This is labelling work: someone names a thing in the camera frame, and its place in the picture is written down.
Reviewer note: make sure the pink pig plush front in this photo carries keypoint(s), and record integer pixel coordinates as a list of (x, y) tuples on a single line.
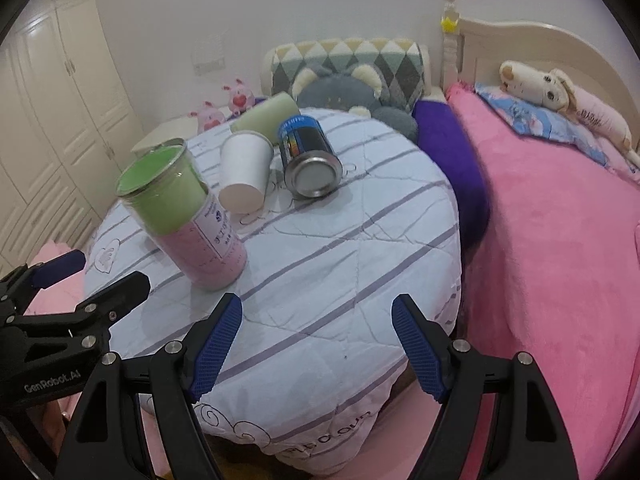
[(208, 116)]

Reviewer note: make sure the cream wooden bed headboard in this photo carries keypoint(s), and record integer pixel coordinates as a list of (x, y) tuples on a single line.
[(472, 51)]

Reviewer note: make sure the white paper cup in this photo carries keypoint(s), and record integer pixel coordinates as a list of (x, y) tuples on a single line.
[(245, 159)]

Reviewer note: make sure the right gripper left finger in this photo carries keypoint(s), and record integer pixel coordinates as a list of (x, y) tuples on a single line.
[(106, 438)]

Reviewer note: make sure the pink pig plush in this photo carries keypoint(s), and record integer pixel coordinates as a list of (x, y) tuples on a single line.
[(240, 97), (208, 116)]

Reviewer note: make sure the blue cartoon pillow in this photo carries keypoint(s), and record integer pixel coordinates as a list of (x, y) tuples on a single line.
[(527, 119)]

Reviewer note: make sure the white dog plush toy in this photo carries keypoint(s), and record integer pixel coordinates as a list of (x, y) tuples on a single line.
[(554, 90)]

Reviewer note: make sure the blue black CoolTowel can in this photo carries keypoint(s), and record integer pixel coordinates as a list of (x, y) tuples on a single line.
[(311, 168)]

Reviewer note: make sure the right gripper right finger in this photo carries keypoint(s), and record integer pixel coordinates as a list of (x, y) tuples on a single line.
[(527, 438)]

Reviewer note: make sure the grey bear plush cushion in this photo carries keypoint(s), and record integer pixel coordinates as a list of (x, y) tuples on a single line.
[(359, 90)]

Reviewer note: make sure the pink pig plush rear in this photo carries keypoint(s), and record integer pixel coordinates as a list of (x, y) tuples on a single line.
[(240, 97)]

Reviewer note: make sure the diamond patterned pillow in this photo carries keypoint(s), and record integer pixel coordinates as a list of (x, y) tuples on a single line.
[(404, 64)]

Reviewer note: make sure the purple cushion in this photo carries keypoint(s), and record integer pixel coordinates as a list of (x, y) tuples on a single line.
[(452, 169)]

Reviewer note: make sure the white bedside table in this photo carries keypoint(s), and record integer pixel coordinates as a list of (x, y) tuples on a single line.
[(184, 127)]

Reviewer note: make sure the pink fleece bed blanket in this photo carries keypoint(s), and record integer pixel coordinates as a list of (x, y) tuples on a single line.
[(557, 274)]

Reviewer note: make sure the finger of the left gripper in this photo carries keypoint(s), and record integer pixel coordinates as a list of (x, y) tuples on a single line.
[(87, 326), (22, 284)]

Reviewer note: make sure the cream wardrobe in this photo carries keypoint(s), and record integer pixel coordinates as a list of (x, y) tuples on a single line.
[(67, 129)]

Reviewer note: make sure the white wall socket plate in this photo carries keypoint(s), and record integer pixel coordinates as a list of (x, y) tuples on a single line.
[(203, 68)]

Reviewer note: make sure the white purple-striped quilt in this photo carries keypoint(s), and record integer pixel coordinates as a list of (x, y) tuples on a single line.
[(316, 356)]

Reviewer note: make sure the pale green cylindrical cup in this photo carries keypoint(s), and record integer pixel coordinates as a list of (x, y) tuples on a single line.
[(267, 116)]

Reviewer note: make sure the pink clear plastic cup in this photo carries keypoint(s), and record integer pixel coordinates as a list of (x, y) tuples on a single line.
[(206, 249)]

